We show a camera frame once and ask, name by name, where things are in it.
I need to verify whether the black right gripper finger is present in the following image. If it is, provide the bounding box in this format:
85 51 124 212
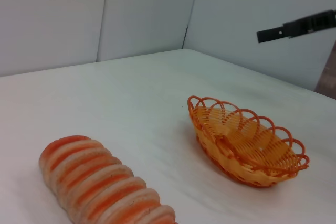
256 9 336 44

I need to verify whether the orange woven plastic basket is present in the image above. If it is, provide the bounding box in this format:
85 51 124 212
187 94 310 188

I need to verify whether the orange cream striped bread roll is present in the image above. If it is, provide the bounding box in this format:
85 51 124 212
38 134 178 224

